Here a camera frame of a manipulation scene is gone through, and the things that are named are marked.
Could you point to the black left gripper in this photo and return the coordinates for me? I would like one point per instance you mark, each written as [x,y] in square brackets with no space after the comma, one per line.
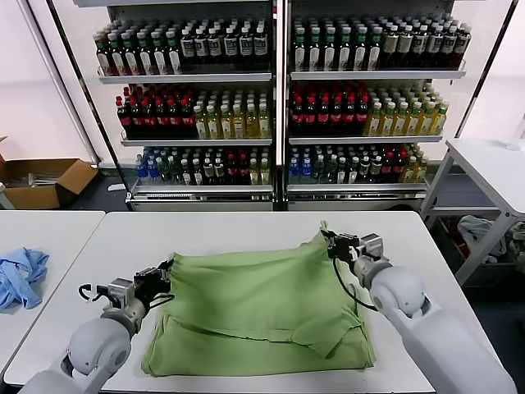
[152,285]

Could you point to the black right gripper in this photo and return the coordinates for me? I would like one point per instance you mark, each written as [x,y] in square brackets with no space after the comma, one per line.
[344,246]

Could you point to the light green t-shirt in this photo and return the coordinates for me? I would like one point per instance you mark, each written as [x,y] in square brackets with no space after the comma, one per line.
[254,295]

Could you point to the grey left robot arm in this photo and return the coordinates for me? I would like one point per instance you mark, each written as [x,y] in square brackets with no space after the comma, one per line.
[98,344]

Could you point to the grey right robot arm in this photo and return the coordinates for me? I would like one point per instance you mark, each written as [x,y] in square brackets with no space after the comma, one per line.
[398,291]

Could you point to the small green label water bottle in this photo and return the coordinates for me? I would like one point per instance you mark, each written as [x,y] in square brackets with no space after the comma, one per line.
[318,171]
[176,172]
[330,171]
[164,172]

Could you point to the small white label tea bottle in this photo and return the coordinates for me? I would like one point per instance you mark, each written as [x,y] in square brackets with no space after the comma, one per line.
[198,172]
[341,171]
[187,172]
[353,171]

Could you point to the small blue label water bottle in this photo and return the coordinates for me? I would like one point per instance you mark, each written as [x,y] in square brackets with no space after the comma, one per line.
[153,171]
[141,170]
[305,171]
[294,171]

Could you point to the small dark label tea bottle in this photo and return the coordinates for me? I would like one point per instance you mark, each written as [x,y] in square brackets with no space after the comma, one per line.
[375,170]
[209,171]
[220,171]
[364,170]

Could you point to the small red cap cola bottle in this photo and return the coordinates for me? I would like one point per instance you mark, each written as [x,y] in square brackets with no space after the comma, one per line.
[244,170]
[398,169]
[387,169]
[232,170]

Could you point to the small yellow tea bottle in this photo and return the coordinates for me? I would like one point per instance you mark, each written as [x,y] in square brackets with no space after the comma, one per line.
[266,171]
[255,171]
[409,170]
[421,170]

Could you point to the white paper scrap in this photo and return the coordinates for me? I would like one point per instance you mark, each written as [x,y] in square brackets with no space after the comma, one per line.
[115,187]

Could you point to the black storage crate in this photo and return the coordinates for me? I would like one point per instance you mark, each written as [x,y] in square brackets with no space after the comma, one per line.
[445,238]

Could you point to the open brown cardboard box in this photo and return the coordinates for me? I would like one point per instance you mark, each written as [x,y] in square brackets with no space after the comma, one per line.
[76,180]

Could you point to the grey crumpled cloth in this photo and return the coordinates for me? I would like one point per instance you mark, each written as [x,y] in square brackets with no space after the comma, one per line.
[471,230]

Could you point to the crumpled light blue garment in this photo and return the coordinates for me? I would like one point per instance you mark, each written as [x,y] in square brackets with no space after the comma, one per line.
[20,275]

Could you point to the grey metal rods bundle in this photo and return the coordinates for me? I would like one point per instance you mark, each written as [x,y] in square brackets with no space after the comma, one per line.
[37,179]

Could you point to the white side table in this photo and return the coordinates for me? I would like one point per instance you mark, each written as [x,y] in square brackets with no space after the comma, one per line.
[484,172]

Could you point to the grey metal beverage display rack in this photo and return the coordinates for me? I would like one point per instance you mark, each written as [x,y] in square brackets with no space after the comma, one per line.
[184,78]
[377,75]

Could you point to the dark crumpled cloth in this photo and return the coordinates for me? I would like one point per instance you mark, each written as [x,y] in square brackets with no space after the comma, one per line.
[517,238]

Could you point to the green cap dark tea bottle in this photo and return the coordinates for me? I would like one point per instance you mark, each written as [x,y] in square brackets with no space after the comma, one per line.
[299,49]
[145,54]
[117,55]
[131,54]
[329,49]
[374,48]
[159,53]
[314,49]
[359,48]
[344,49]
[174,53]
[103,55]

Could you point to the beige label dark tea bottle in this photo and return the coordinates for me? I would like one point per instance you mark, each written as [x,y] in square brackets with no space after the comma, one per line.
[390,47]
[404,47]

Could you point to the white cap dark tea bottle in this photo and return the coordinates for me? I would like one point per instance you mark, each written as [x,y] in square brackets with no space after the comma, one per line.
[245,46]
[450,46]
[464,46]
[435,46]
[260,46]
[230,47]
[202,47]
[188,47]
[419,47]
[215,47]

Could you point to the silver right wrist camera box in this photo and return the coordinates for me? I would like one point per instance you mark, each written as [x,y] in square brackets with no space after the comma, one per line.
[373,244]

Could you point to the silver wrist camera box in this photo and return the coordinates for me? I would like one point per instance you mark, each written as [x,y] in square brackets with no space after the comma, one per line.
[121,292]
[373,244]

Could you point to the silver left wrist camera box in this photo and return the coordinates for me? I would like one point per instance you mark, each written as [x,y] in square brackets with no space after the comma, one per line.
[121,292]

